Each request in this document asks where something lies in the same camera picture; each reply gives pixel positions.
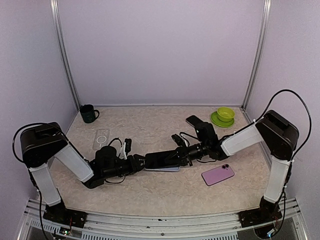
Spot black phone face up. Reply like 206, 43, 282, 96
145, 150, 175, 168

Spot dark green mug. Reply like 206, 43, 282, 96
80, 104, 100, 124

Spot purple-edged black-screen phone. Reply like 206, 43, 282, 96
185, 115, 203, 127

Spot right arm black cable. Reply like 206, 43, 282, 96
178, 89, 313, 163

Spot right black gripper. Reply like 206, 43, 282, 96
164, 141, 209, 166

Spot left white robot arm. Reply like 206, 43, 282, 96
12, 122, 145, 223

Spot right aluminium frame post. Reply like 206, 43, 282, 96
241, 0, 272, 111

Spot pink phone face down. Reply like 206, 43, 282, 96
201, 164, 235, 187

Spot clear case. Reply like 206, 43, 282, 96
92, 128, 110, 151

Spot green bowl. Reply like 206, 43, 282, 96
217, 106, 235, 123

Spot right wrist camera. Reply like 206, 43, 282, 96
171, 134, 190, 147

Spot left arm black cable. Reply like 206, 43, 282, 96
11, 122, 127, 185

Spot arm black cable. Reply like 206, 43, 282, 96
11, 122, 127, 185
178, 89, 313, 163

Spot lavender phone case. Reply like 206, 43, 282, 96
144, 166, 180, 172

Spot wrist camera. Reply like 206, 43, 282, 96
119, 138, 132, 160
171, 134, 190, 147

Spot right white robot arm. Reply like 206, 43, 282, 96
164, 110, 300, 222

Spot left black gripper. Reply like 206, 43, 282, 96
102, 154, 152, 179

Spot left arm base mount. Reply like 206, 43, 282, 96
43, 191, 88, 229

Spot front aluminium rail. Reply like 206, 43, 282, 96
17, 212, 308, 240

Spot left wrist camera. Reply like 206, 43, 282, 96
119, 138, 132, 160

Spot left aluminium frame post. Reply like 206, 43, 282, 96
50, 0, 81, 111

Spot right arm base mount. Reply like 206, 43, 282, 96
238, 197, 283, 228

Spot aluminium frame post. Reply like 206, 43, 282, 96
50, 0, 81, 111
241, 0, 272, 111

